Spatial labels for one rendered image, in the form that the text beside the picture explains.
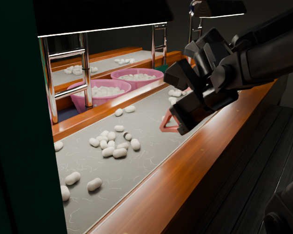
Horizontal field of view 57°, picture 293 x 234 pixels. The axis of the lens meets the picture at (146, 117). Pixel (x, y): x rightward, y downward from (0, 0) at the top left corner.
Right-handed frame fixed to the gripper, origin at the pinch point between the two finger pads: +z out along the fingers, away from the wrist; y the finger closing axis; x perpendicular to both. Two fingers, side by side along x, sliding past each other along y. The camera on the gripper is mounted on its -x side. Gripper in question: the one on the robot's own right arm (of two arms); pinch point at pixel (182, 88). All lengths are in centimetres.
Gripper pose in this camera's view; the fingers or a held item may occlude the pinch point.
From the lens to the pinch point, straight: 97.2
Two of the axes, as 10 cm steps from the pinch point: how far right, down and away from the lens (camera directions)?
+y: -5.3, 3.3, -7.8
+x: 5.6, 8.3, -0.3
